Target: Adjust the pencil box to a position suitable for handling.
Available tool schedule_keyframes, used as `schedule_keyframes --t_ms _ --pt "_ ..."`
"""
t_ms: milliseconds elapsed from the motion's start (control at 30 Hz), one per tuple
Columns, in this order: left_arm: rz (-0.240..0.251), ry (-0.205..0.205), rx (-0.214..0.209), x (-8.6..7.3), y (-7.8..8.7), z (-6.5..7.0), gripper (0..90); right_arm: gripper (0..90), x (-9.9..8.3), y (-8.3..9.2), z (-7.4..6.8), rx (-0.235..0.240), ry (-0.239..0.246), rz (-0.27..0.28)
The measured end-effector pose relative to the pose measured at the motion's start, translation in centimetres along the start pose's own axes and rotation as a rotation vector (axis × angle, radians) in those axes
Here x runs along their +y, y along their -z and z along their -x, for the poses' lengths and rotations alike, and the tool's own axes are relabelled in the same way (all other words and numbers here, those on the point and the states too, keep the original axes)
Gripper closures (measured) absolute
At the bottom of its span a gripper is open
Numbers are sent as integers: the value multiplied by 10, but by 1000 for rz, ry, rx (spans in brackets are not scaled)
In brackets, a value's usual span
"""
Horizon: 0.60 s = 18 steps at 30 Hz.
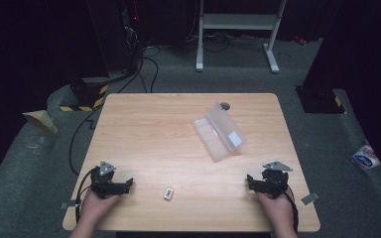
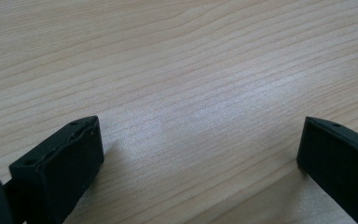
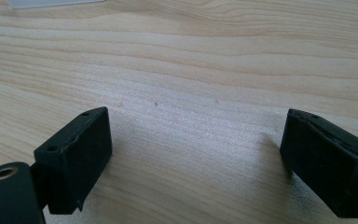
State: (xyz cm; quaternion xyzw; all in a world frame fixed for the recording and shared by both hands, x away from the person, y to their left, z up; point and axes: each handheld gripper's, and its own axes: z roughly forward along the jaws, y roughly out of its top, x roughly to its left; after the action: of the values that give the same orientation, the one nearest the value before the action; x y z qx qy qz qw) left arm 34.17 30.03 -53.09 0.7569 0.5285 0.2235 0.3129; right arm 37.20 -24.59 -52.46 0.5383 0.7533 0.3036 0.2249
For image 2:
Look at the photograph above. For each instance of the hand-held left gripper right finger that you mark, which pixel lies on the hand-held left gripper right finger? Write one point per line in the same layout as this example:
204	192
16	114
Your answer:
338	161

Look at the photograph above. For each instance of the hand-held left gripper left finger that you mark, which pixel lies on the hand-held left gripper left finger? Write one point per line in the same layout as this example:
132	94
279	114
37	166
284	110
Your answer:
62	168

